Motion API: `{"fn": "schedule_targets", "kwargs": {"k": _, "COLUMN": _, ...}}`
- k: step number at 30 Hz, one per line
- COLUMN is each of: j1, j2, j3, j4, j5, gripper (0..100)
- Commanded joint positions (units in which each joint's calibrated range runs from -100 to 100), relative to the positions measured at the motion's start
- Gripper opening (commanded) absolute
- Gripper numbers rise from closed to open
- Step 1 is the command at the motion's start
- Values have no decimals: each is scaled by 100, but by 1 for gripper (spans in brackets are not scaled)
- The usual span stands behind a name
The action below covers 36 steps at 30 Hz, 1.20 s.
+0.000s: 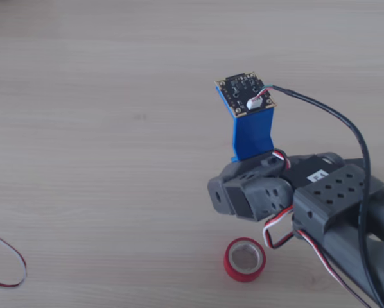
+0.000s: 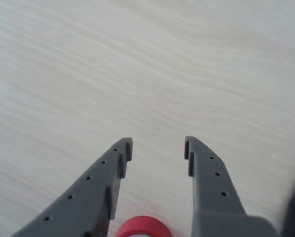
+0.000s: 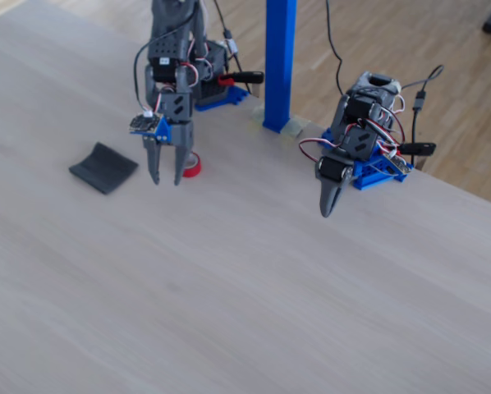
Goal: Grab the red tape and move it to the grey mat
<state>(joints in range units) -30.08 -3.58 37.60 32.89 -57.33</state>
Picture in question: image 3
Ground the bare arm gripper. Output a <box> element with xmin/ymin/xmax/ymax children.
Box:
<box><xmin>314</xmin><ymin>125</ymin><xmax>379</xmax><ymax>219</ymax></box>

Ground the camera arm gripper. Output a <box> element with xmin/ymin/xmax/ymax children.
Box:
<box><xmin>141</xmin><ymin>90</ymin><xmax>195</xmax><ymax>187</ymax></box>

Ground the red tape roll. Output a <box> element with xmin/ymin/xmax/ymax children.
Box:
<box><xmin>182</xmin><ymin>151</ymin><xmax>203</xmax><ymax>179</ymax></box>

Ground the folded grey mat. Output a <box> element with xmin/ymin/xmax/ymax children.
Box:
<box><xmin>67</xmin><ymin>141</ymin><xmax>140</xmax><ymax>196</ymax></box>

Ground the small controller circuit board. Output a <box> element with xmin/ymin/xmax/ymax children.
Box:
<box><xmin>384</xmin><ymin>153</ymin><xmax>413</xmax><ymax>174</ymax></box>

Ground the black bar clamp red trigger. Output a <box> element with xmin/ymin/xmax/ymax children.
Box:
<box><xmin>216</xmin><ymin>70</ymin><xmax>265</xmax><ymax>87</ymax></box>

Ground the wrist camera board blue mount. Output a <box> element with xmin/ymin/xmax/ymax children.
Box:
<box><xmin>129</xmin><ymin>111</ymin><xmax>173</xmax><ymax>145</ymax></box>

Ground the blue base plate with board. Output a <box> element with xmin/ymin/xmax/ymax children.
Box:
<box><xmin>321</xmin><ymin>126</ymin><xmax>414</xmax><ymax>192</ymax></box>

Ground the red white servo wire loop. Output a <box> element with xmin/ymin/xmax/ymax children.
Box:
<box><xmin>297</xmin><ymin>138</ymin><xmax>333</xmax><ymax>166</ymax></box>

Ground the blue base plate with clamp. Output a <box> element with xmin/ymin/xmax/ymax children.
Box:
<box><xmin>194</xmin><ymin>84</ymin><xmax>250</xmax><ymax>112</ymax></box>

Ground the grey robot arm without camera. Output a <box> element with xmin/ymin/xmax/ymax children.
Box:
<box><xmin>329</xmin><ymin>71</ymin><xmax>406</xmax><ymax>165</ymax></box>

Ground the grey robot arm with camera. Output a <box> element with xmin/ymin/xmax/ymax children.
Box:
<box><xmin>144</xmin><ymin>0</ymin><xmax>230</xmax><ymax>108</ymax></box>

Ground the black power cable with plug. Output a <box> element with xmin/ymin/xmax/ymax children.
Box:
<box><xmin>212</xmin><ymin>0</ymin><xmax>253</xmax><ymax>94</ymax></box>

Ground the black USB cable with plug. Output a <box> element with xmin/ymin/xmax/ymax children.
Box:
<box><xmin>399</xmin><ymin>64</ymin><xmax>446</xmax><ymax>165</ymax></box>

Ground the blue vertical post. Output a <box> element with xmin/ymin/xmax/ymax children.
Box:
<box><xmin>262</xmin><ymin>0</ymin><xmax>298</xmax><ymax>135</ymax></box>

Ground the long thin black cable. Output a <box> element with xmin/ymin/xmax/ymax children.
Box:
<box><xmin>325</xmin><ymin>0</ymin><xmax>347</xmax><ymax>98</ymax></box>

